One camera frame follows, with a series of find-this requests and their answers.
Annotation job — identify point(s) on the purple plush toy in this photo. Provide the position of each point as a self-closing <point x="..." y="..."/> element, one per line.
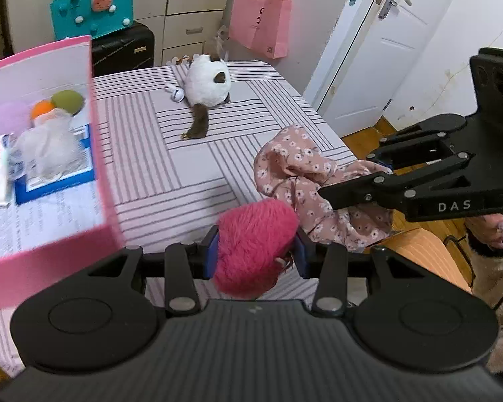
<point x="8" y="119"/>

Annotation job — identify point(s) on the white mesh bath pouf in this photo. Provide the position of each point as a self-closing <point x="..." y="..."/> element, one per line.
<point x="46" y="146"/>

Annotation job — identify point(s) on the pink floral cloth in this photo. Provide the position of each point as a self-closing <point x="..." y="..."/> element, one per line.
<point x="293" y="167"/>

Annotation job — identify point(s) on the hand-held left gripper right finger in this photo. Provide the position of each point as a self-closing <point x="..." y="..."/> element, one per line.
<point x="301" y="255"/>

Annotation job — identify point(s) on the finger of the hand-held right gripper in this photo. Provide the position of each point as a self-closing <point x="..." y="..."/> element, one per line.
<point x="410" y="144"/>
<point x="360" y="190"/>

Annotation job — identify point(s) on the white door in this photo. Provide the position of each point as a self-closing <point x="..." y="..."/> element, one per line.
<point x="385" y="71"/>

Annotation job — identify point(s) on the printed paper sheet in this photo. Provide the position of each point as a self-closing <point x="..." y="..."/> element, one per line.
<point x="37" y="226"/>

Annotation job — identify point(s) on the red plush toy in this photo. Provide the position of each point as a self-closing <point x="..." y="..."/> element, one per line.
<point x="251" y="243"/>

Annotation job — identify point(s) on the person's right hand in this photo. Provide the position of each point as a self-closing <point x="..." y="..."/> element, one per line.
<point x="486" y="230"/>

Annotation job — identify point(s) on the small blue white packet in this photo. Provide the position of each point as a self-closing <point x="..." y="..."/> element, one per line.
<point x="17" y="163"/>

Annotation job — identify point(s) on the pink shopping bag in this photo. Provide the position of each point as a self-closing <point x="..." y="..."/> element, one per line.
<point x="255" y="25"/>

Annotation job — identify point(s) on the teal felt tote bag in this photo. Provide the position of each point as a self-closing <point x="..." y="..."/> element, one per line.
<point x="75" y="12"/>

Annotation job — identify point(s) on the striped tablecloth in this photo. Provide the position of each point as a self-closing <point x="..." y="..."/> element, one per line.
<point x="159" y="155"/>

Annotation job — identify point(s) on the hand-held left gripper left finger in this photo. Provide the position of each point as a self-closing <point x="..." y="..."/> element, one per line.
<point x="213" y="255"/>

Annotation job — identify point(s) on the person's leg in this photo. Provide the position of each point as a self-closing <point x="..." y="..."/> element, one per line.
<point x="427" y="259"/>

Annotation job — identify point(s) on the orange makeup sponge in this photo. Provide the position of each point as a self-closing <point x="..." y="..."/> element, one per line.
<point x="41" y="109"/>

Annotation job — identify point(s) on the green makeup sponge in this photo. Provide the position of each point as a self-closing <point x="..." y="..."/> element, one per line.
<point x="67" y="100"/>

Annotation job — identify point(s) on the blue wet wipes pack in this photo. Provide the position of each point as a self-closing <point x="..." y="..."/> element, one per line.
<point x="58" y="186"/>

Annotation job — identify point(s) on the black suitcase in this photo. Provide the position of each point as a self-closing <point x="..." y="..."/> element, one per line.
<point x="121" y="54"/>

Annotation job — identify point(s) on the pink cardboard box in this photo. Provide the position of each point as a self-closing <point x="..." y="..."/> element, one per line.
<point x="46" y="268"/>

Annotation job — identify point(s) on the white cat plush toy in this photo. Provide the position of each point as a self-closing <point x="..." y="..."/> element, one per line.
<point x="205" y="83"/>

